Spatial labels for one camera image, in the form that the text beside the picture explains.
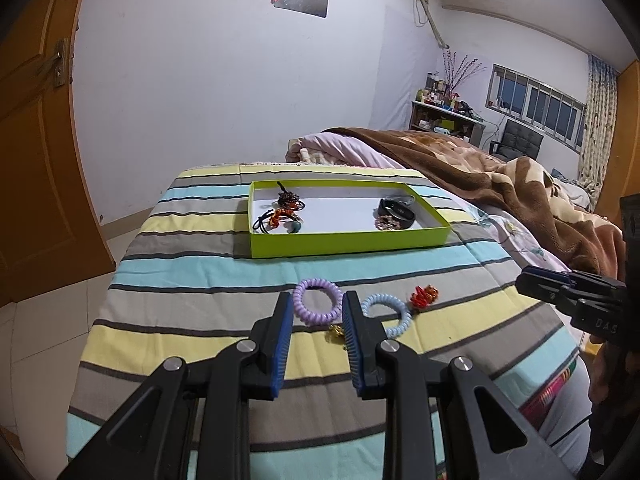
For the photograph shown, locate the wrapped wall pipe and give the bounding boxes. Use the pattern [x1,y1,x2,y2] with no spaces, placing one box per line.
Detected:
[412,0,452,52]

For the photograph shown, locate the brown fleece blanket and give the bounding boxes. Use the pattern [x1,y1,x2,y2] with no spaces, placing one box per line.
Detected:
[327,127,627,282]

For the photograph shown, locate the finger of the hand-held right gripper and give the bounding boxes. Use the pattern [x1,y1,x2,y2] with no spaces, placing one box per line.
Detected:
[515,281,582,319]
[519,265,627,292]

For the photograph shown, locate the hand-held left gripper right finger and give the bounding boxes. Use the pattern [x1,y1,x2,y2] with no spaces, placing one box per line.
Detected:
[342,290,576,480]

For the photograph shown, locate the brown orange hair tie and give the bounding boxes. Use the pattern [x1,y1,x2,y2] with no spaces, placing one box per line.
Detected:
[269,207,302,227]

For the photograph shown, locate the black office chair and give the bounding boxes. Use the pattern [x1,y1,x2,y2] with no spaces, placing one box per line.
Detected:
[492,118,545,162]

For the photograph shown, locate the black hair tie with charm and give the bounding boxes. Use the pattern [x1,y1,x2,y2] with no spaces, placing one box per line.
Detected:
[252,209,304,236]

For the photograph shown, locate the floral quilt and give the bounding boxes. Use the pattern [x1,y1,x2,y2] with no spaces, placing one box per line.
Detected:
[285,132,572,272]

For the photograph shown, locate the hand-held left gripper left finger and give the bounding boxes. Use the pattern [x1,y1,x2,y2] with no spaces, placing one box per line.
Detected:
[56,291,294,480]

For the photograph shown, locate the row of bottles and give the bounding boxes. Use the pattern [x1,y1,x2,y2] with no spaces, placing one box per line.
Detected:
[417,72,482,114]

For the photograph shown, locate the blue coil hair tie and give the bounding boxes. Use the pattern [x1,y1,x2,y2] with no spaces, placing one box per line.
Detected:
[360,293,414,340]

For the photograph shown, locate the cluttered wooden desk shelf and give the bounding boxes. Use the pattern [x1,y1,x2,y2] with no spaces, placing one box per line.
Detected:
[408,99,487,147]

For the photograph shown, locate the patterned curtain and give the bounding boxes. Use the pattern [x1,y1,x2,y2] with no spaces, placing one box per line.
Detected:
[579,54,622,207]

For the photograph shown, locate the colourful plaid cloth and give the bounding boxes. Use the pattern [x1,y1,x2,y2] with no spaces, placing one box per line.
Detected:
[519,364,582,422]

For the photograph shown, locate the green cardboard box tray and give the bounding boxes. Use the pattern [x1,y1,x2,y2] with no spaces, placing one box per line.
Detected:
[248,178,452,260]

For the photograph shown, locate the red hair scrunchie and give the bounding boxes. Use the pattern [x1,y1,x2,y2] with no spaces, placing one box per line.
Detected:
[408,284,442,309]

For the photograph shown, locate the window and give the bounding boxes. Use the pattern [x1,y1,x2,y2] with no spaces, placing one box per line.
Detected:
[487,63,587,152]

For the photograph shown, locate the purple coil hair tie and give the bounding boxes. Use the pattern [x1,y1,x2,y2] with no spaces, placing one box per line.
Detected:
[292,279,345,325]

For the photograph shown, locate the metal door latch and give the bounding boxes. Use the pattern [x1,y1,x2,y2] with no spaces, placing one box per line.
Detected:
[49,37,74,89]

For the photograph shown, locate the brown beaded ornament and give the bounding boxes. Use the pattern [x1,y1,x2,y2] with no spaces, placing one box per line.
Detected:
[276,181,306,209]

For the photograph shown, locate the pink flower branches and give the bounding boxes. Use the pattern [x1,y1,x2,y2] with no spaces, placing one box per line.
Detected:
[442,49,487,94]

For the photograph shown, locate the wooden door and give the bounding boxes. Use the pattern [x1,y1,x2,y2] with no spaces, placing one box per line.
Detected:
[0,0,119,307]

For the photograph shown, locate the black fitness band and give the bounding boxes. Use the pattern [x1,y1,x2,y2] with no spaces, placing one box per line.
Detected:
[377,198,418,229]

